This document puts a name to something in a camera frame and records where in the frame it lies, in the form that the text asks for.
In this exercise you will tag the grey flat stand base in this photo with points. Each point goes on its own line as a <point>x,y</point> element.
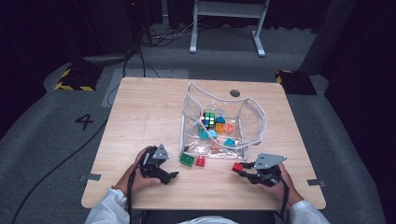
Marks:
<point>106,58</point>

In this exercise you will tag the green toy brick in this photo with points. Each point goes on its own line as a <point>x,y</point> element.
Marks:
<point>186,160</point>

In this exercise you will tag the person's right hand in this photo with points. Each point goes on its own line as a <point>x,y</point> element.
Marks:
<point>288,191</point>

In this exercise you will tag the grey tape piece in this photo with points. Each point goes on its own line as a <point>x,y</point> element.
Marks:
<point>90,177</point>
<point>316,182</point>

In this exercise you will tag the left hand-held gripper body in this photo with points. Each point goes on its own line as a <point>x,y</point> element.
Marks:
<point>151,165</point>

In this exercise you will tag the pink and white toy brick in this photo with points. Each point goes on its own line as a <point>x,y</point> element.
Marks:
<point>215,146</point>

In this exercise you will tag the white metal stand frame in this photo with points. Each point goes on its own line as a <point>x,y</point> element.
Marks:
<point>230,9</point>

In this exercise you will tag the teal toy brick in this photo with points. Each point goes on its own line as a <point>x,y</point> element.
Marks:
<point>229,142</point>
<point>204,134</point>

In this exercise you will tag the person's left hand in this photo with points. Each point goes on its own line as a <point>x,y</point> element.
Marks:
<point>134,182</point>

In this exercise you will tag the grey curtain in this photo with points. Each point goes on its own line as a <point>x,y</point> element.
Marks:
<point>327,37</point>

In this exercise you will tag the grey round table grommet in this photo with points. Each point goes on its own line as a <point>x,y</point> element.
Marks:
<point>234,93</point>

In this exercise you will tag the person's white shirt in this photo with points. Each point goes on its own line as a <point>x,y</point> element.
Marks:
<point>208,221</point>

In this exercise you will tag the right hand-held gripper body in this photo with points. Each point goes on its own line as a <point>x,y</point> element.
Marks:
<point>269,177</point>

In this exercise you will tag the multicoloured puzzle cube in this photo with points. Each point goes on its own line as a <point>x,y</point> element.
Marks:
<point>207,120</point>

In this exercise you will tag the red white-dotted toy brick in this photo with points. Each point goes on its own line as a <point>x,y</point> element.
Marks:
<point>200,161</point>

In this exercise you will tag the black yellow-striped floor base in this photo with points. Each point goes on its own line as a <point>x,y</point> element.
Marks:
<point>295,82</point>
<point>79,77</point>

